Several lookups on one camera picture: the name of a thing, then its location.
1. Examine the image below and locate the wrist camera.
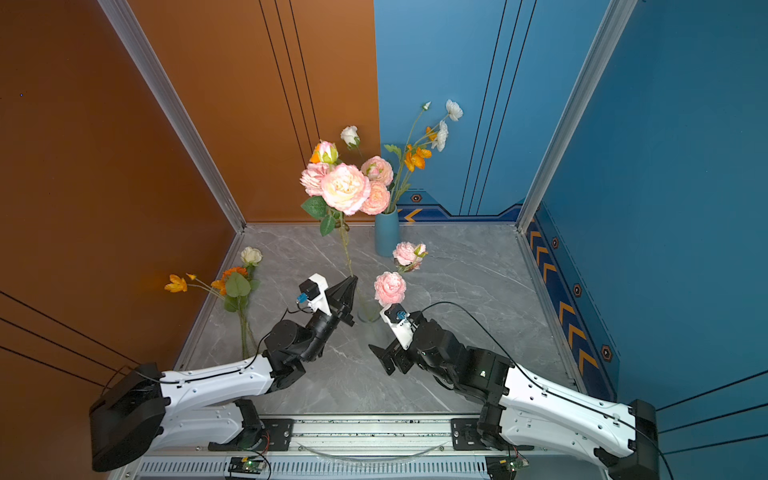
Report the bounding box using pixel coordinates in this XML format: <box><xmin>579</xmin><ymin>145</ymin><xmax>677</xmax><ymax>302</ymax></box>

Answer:
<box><xmin>297</xmin><ymin>273</ymin><xmax>331</xmax><ymax>315</ymax></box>
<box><xmin>380</xmin><ymin>303</ymin><xmax>418</xmax><ymax>350</ymax></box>

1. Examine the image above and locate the cream rose flower stem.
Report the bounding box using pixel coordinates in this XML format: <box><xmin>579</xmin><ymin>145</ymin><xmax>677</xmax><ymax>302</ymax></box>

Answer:
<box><xmin>240</xmin><ymin>246</ymin><xmax>263</xmax><ymax>267</ymax></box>

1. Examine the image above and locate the aluminium front rail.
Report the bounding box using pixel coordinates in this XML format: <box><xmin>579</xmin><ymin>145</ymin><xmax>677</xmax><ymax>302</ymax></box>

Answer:
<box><xmin>108</xmin><ymin>414</ymin><xmax>608</xmax><ymax>479</ymax></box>

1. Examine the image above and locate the white ranunculus flower stem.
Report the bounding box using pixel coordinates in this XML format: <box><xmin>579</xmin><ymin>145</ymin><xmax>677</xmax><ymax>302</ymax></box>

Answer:
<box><xmin>397</xmin><ymin>99</ymin><xmax>464</xmax><ymax>166</ymax></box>

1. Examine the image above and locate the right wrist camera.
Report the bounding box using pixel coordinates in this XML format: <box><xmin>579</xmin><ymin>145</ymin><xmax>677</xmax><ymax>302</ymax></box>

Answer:
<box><xmin>380</xmin><ymin>303</ymin><xmax>418</xmax><ymax>350</ymax></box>

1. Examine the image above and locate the teal ceramic vase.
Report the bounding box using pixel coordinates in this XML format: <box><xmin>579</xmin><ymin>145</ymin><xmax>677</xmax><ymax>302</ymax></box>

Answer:
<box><xmin>375</xmin><ymin>210</ymin><xmax>400</xmax><ymax>257</ymax></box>

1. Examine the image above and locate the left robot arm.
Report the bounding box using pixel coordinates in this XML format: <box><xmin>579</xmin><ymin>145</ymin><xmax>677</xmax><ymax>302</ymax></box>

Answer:
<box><xmin>89</xmin><ymin>274</ymin><xmax>358</xmax><ymax>472</ymax></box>

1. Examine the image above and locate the left green circuit board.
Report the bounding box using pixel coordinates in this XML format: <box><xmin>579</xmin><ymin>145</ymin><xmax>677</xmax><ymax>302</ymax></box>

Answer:
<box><xmin>226</xmin><ymin>456</ymin><xmax>272</xmax><ymax>479</ymax></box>

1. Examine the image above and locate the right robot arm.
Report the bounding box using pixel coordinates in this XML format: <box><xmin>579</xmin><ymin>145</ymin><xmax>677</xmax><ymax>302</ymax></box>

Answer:
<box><xmin>370</xmin><ymin>304</ymin><xmax>661</xmax><ymax>479</ymax></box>

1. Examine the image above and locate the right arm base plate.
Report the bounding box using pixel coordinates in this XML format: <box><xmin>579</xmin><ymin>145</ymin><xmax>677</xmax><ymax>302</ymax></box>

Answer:
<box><xmin>449</xmin><ymin>417</ymin><xmax>535</xmax><ymax>453</ymax></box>

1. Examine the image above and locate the green circuit board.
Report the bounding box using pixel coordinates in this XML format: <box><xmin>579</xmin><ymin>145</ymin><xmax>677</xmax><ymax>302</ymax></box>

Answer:
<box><xmin>485</xmin><ymin>456</ymin><xmax>529</xmax><ymax>480</ymax></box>
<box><xmin>226</xmin><ymin>456</ymin><xmax>272</xmax><ymax>479</ymax></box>

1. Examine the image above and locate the left aluminium corner post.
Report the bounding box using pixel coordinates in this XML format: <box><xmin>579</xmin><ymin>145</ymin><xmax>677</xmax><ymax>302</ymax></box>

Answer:
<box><xmin>98</xmin><ymin>0</ymin><xmax>247</xmax><ymax>233</ymax></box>

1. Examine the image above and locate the small pink rose spray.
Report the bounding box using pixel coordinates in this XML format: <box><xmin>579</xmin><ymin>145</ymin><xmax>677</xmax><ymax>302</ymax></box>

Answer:
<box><xmin>299</xmin><ymin>140</ymin><xmax>371</xmax><ymax>275</ymax></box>

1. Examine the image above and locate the aluminium corner post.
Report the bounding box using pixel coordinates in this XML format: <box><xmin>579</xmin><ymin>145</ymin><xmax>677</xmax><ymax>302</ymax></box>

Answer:
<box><xmin>516</xmin><ymin>0</ymin><xmax>638</xmax><ymax>234</ymax></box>
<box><xmin>98</xmin><ymin>0</ymin><xmax>247</xmax><ymax>233</ymax></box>

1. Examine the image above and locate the right green circuit board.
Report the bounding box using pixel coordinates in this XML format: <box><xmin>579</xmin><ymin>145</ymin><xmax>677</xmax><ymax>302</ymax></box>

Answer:
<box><xmin>485</xmin><ymin>456</ymin><xmax>529</xmax><ymax>480</ymax></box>

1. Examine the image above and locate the clear glass vase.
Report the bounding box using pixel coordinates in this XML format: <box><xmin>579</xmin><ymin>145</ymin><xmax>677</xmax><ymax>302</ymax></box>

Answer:
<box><xmin>356</xmin><ymin>297</ymin><xmax>381</xmax><ymax>323</ymax></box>

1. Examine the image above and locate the yellow poppy flower stem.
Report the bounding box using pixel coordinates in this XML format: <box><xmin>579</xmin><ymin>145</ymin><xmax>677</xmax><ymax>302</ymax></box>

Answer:
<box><xmin>164</xmin><ymin>273</ymin><xmax>219</xmax><ymax>295</ymax></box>

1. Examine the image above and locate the orange gerbera flower stem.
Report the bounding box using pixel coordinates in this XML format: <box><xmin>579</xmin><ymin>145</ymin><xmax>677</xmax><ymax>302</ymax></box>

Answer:
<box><xmin>211</xmin><ymin>264</ymin><xmax>259</xmax><ymax>358</ymax></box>

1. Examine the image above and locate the orange poppy flower stem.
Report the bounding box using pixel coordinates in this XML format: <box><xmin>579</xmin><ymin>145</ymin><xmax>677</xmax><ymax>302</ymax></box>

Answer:
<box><xmin>394</xmin><ymin>126</ymin><xmax>439</xmax><ymax>194</ymax></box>

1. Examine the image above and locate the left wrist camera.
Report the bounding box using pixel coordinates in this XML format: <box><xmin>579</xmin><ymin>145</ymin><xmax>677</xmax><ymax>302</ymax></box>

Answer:
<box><xmin>297</xmin><ymin>273</ymin><xmax>331</xmax><ymax>315</ymax></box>

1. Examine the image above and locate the right aluminium corner post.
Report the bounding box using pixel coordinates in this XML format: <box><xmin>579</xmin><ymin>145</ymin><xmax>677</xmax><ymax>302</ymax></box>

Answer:
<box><xmin>516</xmin><ymin>0</ymin><xmax>638</xmax><ymax>234</ymax></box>

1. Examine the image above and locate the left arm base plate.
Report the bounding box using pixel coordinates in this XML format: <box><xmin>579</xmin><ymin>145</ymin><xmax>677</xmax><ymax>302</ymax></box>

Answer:
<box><xmin>207</xmin><ymin>418</ymin><xmax>294</xmax><ymax>454</ymax></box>

